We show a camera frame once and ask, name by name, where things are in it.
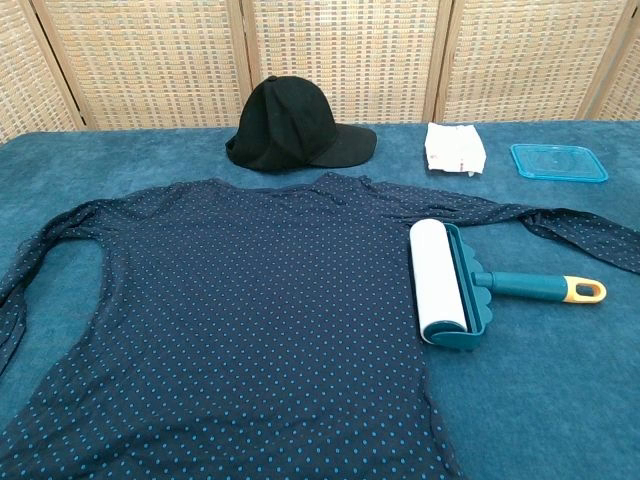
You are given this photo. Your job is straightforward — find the woven rattan folding screen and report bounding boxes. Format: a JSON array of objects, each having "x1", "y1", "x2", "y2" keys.
[{"x1": 0, "y1": 0, "x2": 640, "y2": 145}]

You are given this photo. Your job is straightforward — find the navy polka dot shirt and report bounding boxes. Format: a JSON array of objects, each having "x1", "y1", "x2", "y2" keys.
[{"x1": 0, "y1": 171, "x2": 640, "y2": 480}]

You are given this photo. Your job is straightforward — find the teal table cloth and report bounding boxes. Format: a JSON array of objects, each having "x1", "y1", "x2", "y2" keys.
[{"x1": 0, "y1": 118, "x2": 640, "y2": 480}]

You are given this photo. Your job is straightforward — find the black baseball cap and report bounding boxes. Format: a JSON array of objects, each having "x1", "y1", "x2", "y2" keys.
[{"x1": 224, "y1": 75, "x2": 378, "y2": 174}]

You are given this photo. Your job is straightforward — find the blue plastic container lid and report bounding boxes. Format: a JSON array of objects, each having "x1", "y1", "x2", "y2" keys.
[{"x1": 509, "y1": 142, "x2": 610, "y2": 184}]

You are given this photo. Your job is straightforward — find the teal lint roller yellow handle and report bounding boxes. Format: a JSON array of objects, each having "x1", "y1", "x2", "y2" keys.
[{"x1": 408, "y1": 218, "x2": 608, "y2": 356}]

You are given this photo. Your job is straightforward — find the white folded cloth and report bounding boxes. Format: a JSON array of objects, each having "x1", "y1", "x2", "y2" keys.
[{"x1": 423, "y1": 121, "x2": 489, "y2": 178}]

